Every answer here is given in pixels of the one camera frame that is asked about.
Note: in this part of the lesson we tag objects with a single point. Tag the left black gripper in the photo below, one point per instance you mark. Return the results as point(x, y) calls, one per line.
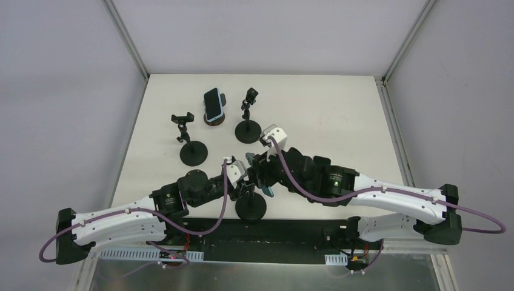
point(242, 186)

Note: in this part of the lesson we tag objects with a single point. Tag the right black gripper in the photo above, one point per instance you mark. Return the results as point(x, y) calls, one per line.
point(257, 171)

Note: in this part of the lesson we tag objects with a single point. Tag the teal phone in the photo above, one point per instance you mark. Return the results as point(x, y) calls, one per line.
point(256, 172)

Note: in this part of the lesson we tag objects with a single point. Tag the black round-base phone stand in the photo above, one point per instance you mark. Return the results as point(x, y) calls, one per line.
point(248, 131)

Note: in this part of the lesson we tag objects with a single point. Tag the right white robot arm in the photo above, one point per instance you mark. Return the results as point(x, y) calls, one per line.
point(413, 213)

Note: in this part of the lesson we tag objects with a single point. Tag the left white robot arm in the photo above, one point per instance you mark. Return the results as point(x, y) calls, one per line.
point(151, 218)

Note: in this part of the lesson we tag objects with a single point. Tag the blue-cased phone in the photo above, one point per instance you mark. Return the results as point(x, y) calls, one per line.
point(213, 105)

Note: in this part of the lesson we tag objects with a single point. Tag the brown-base phone holder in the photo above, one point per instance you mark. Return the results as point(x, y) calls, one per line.
point(219, 121)

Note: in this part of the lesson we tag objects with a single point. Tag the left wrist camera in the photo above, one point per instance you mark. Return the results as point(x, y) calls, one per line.
point(236, 170)

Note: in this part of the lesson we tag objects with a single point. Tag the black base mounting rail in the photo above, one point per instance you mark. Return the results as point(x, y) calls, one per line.
point(270, 241)

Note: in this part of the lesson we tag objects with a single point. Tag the right white cable duct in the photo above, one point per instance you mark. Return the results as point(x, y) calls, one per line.
point(336, 260)

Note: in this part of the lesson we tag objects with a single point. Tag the white cable duct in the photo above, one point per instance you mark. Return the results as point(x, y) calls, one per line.
point(336, 260)
point(137, 254)

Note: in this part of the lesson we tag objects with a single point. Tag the left white cable duct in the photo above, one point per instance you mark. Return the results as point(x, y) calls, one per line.
point(137, 254)

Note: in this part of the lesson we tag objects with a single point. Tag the left aluminium frame post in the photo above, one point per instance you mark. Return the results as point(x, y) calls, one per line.
point(126, 38)

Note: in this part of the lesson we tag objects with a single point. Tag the aluminium frame post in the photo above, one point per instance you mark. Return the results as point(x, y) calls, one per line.
point(126, 38)
point(408, 41)

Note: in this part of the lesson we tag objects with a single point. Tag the right aluminium frame post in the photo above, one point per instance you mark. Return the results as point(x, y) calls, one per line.
point(408, 41)

